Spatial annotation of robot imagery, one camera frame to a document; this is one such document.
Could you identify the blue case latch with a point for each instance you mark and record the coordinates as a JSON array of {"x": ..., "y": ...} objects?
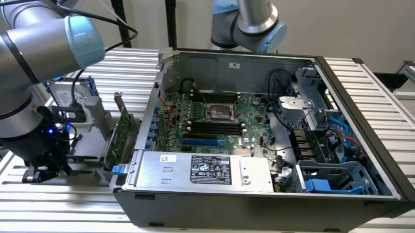
[{"x": 117, "y": 169}]

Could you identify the black open PC case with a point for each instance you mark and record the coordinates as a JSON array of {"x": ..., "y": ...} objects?
[{"x": 246, "y": 213}]

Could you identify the green RAM stick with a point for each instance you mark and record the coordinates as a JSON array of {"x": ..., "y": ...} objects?
[
  {"x": 83, "y": 159},
  {"x": 80, "y": 171}
]

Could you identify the grey-blue plastic disk bay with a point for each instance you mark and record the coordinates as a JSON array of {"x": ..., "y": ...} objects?
[{"x": 340, "y": 174}]

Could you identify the grey power supply unit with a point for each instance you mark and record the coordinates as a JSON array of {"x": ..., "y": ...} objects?
[{"x": 181, "y": 171}]

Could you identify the black RAM slot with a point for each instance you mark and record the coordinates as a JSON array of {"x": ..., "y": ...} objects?
[
  {"x": 213, "y": 94},
  {"x": 216, "y": 132},
  {"x": 216, "y": 129},
  {"x": 216, "y": 126},
  {"x": 216, "y": 122}
]

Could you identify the short black expansion slot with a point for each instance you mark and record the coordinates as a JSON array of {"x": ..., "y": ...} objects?
[{"x": 185, "y": 149}]

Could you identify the blue expansion slot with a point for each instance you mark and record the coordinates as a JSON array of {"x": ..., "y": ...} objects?
[{"x": 199, "y": 142}]

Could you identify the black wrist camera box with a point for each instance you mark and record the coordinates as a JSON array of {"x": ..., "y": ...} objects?
[{"x": 68, "y": 113}]

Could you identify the green graphics card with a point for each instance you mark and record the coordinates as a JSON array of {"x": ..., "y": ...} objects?
[{"x": 121, "y": 136}]

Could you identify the aluminium frame rail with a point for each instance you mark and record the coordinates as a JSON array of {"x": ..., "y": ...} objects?
[{"x": 407, "y": 70}]

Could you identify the silver chipset heat sink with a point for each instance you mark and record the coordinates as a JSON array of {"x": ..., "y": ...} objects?
[{"x": 244, "y": 153}]

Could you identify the green motherboard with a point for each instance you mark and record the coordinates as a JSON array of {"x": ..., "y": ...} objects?
[{"x": 256, "y": 126}]

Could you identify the long black expansion slot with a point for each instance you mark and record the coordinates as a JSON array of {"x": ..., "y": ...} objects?
[{"x": 200, "y": 136}]

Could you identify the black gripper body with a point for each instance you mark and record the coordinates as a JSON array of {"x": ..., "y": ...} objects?
[{"x": 31, "y": 145}]

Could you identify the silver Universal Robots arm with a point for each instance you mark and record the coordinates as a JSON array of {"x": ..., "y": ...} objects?
[{"x": 39, "y": 41}]

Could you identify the metal drive cage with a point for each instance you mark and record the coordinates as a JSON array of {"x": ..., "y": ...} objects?
[{"x": 307, "y": 97}]

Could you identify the hard disk with blue carrier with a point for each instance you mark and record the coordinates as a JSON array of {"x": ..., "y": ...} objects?
[{"x": 65, "y": 93}]

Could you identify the grey parts rack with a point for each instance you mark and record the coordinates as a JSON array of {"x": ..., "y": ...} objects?
[{"x": 97, "y": 121}]

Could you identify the black stand pole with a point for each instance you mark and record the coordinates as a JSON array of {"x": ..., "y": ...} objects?
[
  {"x": 123, "y": 24},
  {"x": 171, "y": 24}
]

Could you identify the CPU socket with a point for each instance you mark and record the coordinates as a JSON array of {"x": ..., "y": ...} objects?
[{"x": 219, "y": 111}]

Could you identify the black plastic air shroud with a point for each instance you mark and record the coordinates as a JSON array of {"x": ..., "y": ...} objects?
[{"x": 306, "y": 145}]

